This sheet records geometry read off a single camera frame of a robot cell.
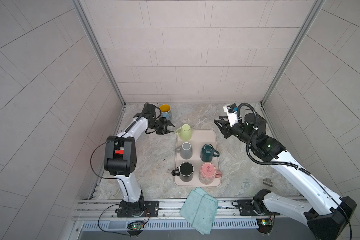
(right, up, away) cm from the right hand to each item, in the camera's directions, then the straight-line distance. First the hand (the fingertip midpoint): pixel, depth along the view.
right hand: (216, 119), depth 68 cm
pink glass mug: (-3, -26, +4) cm, 27 cm away
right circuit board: (+23, -49, 0) cm, 54 cm away
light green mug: (-15, -8, +22) cm, 28 cm away
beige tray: (-8, -26, +19) cm, 33 cm away
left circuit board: (-36, -47, -4) cm, 60 cm away
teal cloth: (-7, -43, +1) cm, 43 cm away
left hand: (-19, -2, +19) cm, 27 cm away
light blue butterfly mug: (-28, +5, +30) cm, 41 cm away
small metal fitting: (+29, -33, +10) cm, 45 cm away
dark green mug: (-2, -18, +12) cm, 22 cm away
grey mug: (-14, -18, +14) cm, 27 cm away
